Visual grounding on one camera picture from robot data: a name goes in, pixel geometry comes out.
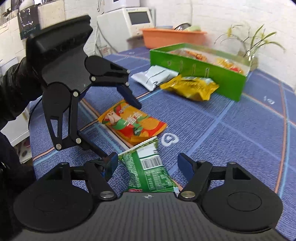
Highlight white water purifier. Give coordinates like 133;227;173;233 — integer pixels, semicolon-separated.
97;0;140;13

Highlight white machine with screen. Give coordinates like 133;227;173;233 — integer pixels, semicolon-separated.
97;7;154;52

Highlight green cardboard box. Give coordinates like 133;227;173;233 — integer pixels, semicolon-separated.
149;43;250;102

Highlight steel bowl in basin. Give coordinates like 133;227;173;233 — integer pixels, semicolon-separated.
174;23;191;31

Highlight orange tomato chips bag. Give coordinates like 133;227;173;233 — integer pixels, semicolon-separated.
98;100;167;146

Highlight orange plastic basin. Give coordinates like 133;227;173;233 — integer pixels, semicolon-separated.
142;28;207;49

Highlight orchid plant in glass vase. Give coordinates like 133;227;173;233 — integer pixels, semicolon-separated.
214;23;286;71

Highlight yellow snack bag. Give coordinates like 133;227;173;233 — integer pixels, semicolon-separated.
160;75;219;101

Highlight green snack packet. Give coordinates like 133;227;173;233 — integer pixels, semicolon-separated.
118;137;180;195

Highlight blue patterned tablecloth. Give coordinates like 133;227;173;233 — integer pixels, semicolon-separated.
30;47;295;240

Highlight clear bag of yellow crisps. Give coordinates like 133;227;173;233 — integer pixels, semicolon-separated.
216;58;244;74

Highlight white silver snack packet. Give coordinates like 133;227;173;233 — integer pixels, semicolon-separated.
131;65;179;91

